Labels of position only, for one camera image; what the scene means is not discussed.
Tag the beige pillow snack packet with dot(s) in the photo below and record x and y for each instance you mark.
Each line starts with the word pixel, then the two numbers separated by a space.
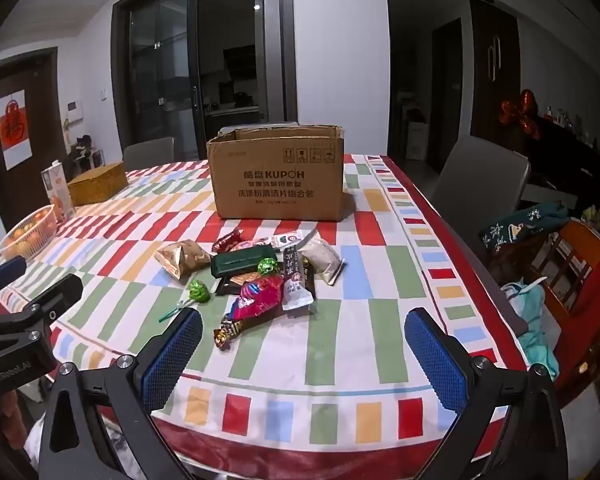
pixel 322 260

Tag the tan snack packet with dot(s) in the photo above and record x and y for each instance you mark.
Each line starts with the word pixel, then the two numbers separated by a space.
pixel 182 257

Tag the white wall intercom panel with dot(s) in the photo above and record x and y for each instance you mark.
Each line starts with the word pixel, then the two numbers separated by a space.
pixel 75 111

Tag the juice carton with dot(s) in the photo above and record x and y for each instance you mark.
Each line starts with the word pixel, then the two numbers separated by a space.
pixel 55 185

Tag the long red cartoon strip packet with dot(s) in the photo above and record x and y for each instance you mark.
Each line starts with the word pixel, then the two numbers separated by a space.
pixel 285 240

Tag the colourful checked tablecloth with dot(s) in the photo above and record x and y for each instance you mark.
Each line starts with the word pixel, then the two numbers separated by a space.
pixel 330 340

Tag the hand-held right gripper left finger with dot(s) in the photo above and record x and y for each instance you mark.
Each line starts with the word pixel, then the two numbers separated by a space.
pixel 172 355

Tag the grey dining chair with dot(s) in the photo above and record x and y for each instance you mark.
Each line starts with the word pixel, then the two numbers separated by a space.
pixel 147 152
pixel 475 180

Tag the sliding glass door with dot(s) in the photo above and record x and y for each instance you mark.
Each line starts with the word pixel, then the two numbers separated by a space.
pixel 155 85

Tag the green patterned cloth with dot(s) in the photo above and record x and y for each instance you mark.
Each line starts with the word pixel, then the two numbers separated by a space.
pixel 510 225

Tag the dark wooden door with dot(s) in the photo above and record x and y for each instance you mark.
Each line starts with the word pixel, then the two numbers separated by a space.
pixel 42 110

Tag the orange wooden chair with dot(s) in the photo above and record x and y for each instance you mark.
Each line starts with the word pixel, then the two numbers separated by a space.
pixel 585 270

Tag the green foil lollipop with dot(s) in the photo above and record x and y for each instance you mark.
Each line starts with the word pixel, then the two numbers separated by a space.
pixel 267 266
pixel 199 291

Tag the pink foil snack packet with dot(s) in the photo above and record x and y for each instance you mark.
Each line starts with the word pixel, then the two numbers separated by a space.
pixel 260 295

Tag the white fruit basket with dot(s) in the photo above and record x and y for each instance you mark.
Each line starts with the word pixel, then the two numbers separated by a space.
pixel 42 237

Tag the dark wooden wardrobe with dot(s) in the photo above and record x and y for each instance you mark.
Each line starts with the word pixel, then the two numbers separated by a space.
pixel 495 70

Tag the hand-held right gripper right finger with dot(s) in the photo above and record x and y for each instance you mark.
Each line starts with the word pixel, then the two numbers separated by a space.
pixel 437 360

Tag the dark brown wafer packet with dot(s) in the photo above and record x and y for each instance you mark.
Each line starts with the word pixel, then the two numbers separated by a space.
pixel 229 286

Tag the black and white snack packet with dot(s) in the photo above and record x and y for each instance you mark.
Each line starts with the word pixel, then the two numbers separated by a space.
pixel 296 292

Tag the red candy packet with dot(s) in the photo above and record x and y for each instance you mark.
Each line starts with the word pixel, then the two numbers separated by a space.
pixel 226 241

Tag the brown cardboard box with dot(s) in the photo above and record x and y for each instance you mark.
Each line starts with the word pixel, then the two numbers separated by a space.
pixel 275 185

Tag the red character door poster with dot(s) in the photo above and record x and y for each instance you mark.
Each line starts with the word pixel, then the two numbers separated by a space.
pixel 15 130

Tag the orange fruit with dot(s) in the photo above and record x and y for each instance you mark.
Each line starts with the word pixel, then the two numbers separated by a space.
pixel 20 237
pixel 41 216

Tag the black and white plush toy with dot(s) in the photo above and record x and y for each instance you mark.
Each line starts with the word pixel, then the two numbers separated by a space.
pixel 83 146

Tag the teal cloth bag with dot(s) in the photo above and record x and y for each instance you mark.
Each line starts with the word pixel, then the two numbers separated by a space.
pixel 535 325

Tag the woven yellow box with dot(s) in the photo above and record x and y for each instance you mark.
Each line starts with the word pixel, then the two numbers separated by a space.
pixel 97 185

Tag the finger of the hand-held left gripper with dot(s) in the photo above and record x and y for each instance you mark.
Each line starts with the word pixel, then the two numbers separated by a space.
pixel 7 272
pixel 57 292

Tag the red foil balloons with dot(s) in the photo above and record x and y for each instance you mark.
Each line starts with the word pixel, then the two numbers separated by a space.
pixel 522 112

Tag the brown striped candy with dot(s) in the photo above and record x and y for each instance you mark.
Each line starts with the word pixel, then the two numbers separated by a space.
pixel 225 332

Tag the dark green bar packet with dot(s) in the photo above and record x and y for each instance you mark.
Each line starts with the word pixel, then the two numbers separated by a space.
pixel 242 260

